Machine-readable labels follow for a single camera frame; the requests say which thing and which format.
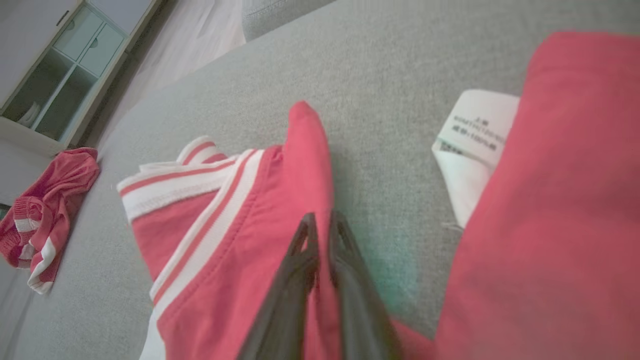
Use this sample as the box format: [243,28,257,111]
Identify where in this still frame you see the white object inside cabinet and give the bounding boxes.
[17,101,42,127]

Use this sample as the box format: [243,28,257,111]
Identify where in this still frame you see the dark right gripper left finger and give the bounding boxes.
[237,212,321,360]

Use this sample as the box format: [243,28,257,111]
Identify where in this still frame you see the red basketball jersey white trim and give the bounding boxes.
[117,31,640,360]

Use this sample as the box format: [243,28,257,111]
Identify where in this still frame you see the red shorts with white bands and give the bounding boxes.
[0,147,101,295]

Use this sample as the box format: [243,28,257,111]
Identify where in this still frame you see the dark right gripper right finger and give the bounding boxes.
[327,210,403,360]

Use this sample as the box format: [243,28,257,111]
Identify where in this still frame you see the white cabinet with glass doors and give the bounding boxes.
[0,0,163,157]

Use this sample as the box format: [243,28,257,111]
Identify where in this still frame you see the grey sofa seat cushion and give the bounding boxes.
[0,0,640,360]

